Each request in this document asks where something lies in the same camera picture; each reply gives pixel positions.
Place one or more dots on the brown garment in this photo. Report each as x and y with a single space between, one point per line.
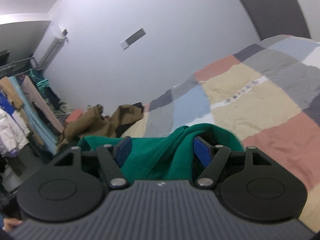
91 123

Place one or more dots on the pink box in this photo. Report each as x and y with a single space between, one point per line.
73 116

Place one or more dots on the patchwork bed quilt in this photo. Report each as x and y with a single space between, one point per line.
267 95

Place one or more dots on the white puffer jacket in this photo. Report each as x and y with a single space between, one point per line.
12 137

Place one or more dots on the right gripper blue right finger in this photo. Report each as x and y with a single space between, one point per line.
218 154

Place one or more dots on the pink hanging garment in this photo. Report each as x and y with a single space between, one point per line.
35 97

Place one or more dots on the metal clothes rack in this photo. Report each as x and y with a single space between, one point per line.
19 66

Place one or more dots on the grey door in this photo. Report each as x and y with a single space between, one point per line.
276 17

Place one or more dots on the tan hanging garment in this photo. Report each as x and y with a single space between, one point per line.
11 93

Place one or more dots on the person left hand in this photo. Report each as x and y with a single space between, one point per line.
10 224

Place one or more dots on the light blue hanging garment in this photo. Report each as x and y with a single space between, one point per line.
40 128

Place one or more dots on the black garment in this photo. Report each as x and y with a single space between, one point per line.
128 116

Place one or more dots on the green hooded sweatshirt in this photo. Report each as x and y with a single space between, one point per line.
171 157

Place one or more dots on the blue white hanging garment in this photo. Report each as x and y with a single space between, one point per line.
6 106

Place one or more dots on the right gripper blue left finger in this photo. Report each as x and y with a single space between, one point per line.
104 154

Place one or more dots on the white air conditioner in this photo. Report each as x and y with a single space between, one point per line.
48 47

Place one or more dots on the grey wall switch panel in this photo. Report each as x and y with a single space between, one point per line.
132 39

